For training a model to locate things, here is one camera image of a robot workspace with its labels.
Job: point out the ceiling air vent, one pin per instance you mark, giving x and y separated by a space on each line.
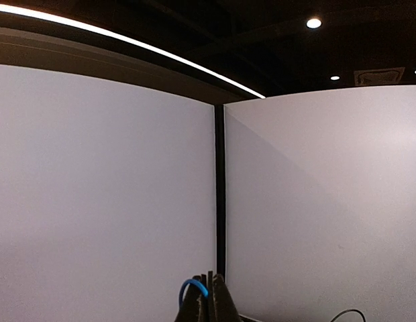
378 77

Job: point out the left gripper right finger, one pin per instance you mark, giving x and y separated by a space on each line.
220 305

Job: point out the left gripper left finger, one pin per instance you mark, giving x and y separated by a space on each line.
192 300

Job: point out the right black frame post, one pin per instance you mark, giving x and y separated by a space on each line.
220 187

